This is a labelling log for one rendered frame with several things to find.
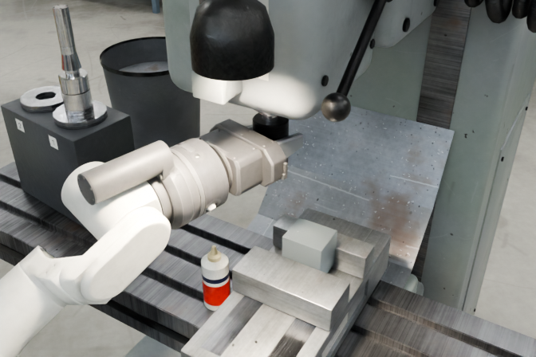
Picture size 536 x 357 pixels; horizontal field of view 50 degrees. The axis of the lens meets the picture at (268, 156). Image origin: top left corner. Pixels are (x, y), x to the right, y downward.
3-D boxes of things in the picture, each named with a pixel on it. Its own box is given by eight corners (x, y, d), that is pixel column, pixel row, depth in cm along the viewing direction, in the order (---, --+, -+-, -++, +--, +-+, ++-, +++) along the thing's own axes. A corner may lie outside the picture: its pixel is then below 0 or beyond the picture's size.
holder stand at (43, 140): (91, 233, 102) (71, 135, 92) (21, 190, 113) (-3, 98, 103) (143, 202, 110) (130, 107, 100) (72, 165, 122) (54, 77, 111)
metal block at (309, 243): (319, 284, 79) (321, 251, 76) (281, 269, 82) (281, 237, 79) (335, 263, 83) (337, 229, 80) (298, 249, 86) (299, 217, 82)
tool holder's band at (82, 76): (84, 71, 99) (83, 65, 98) (91, 80, 95) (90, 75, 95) (56, 76, 97) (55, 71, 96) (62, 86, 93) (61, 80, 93)
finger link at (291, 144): (298, 149, 77) (265, 166, 73) (299, 127, 75) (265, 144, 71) (308, 153, 76) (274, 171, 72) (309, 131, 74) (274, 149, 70)
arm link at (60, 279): (182, 236, 62) (86, 331, 58) (135, 194, 67) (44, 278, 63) (159, 206, 57) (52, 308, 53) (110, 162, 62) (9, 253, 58)
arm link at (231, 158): (289, 135, 67) (209, 174, 60) (287, 201, 72) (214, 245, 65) (219, 101, 75) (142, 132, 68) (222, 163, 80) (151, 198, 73)
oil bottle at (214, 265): (220, 315, 85) (217, 259, 80) (199, 305, 87) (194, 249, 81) (235, 298, 88) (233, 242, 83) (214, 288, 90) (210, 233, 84)
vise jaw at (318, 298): (329, 333, 73) (332, 310, 71) (231, 290, 80) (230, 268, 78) (348, 303, 78) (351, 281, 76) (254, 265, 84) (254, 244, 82)
